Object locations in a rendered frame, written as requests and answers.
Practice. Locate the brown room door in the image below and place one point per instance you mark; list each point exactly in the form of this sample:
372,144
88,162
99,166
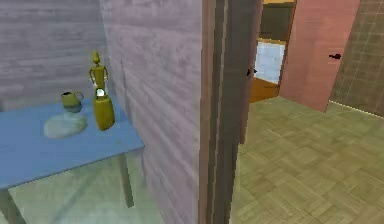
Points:
233,100

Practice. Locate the blue table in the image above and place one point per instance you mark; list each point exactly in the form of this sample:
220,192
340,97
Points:
40,150

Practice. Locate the pale grey-green plate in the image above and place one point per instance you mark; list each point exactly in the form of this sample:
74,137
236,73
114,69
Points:
65,125

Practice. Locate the pink room door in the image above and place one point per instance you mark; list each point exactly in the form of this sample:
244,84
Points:
313,53

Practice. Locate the olive green mug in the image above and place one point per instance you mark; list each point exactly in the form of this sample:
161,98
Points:
70,99

